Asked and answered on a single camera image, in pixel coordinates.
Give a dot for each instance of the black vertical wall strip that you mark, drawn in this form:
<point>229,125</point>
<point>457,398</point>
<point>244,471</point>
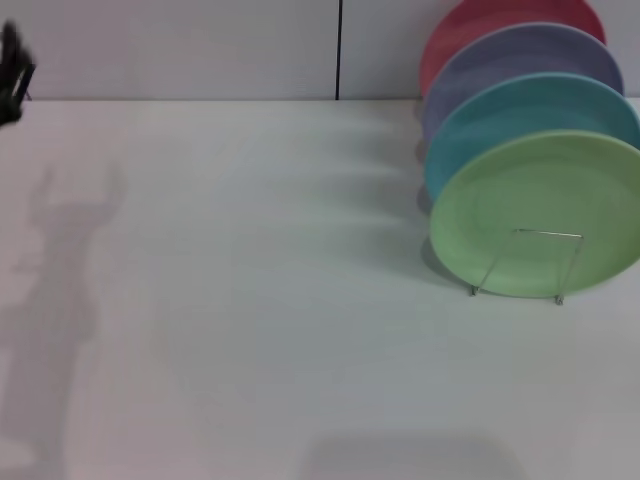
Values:
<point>340,50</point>

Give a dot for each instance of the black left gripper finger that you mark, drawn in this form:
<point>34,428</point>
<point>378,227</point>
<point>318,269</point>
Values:
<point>11,42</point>
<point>15,90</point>

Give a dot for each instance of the light blue plastic plate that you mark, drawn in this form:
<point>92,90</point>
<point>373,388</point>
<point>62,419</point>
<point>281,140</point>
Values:
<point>500,115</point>

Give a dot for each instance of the purple plastic plate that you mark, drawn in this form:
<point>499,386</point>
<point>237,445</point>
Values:
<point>525,55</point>

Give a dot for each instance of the green plastic plate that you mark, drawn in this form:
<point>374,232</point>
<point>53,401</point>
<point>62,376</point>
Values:
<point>530,200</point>

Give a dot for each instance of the red plastic plate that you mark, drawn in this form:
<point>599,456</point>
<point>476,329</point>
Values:
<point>475,25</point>

